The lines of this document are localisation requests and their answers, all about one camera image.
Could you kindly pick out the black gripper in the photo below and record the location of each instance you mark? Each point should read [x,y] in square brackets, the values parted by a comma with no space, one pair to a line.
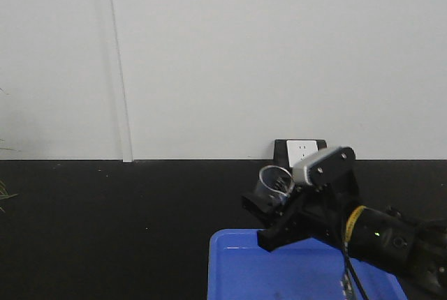
[320,212]

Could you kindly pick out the clear glass beaker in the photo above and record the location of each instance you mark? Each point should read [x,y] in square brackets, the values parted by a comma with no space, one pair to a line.
[275,184]

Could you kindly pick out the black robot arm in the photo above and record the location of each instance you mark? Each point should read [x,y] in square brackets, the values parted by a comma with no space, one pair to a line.
[408,248]

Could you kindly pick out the blue plastic tray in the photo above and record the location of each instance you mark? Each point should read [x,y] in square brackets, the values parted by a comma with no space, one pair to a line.
[239,269]

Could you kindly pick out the white power socket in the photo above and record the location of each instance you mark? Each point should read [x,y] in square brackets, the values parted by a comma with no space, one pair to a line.
[297,150]

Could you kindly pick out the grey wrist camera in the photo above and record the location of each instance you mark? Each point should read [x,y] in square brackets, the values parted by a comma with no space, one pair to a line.
[310,171]

